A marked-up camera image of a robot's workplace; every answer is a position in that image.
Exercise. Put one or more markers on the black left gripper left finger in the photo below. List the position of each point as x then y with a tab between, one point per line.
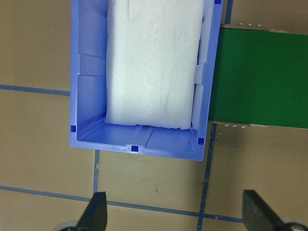
94	217

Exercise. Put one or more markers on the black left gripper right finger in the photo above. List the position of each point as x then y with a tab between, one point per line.
257	215

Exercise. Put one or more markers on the green conveyor belt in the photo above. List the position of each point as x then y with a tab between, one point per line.
261	78

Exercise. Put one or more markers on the white foam pad left bin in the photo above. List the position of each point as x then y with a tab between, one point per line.
152	48

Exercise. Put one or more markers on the blue left plastic bin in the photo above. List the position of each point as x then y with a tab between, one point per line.
88	100

